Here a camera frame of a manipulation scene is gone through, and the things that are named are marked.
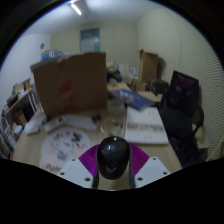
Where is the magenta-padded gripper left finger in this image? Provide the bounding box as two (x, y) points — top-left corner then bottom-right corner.
(56, 143), (101, 190)

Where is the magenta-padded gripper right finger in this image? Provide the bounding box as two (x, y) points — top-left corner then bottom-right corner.
(128, 142), (172, 189)

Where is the black computer mouse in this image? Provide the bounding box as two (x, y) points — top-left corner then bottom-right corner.
(96, 135), (132, 181)

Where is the white printed mouse pad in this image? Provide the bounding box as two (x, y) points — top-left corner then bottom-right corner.
(39, 128), (92, 175)

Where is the white book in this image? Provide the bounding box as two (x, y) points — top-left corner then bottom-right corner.
(123, 105), (170, 145)

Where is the white paper sheet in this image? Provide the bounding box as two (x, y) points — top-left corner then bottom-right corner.
(64, 114), (98, 131)

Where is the black office chair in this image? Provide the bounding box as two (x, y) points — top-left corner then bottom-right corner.
(159, 69), (205, 168)

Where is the small dark clip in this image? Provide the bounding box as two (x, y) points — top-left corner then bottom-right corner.
(91, 113), (103, 124)

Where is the small white flat box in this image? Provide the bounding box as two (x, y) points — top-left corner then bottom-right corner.
(24, 121), (43, 136)

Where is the clear plastic container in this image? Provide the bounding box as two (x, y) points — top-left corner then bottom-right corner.
(107, 98), (127, 116)

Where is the blue book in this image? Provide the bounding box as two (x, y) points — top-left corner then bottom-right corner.
(108, 88), (156, 112)

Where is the shelf unit with books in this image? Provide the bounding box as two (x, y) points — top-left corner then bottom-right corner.
(0, 78), (41, 159)

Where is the black bag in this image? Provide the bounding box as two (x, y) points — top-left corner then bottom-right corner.
(146, 78), (169, 96)

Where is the large brown cardboard box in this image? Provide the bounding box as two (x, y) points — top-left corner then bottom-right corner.
(29, 52), (109, 118)

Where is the open brown cardboard box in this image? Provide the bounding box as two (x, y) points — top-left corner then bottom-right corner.
(138, 49), (160, 84)

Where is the blue and white carton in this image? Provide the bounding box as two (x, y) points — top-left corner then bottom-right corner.
(40, 49), (64, 62)

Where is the door with window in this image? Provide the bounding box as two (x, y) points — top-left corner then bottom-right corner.
(79, 27), (102, 54)

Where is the ceiling light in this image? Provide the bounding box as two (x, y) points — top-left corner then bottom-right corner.
(69, 2), (83, 16)

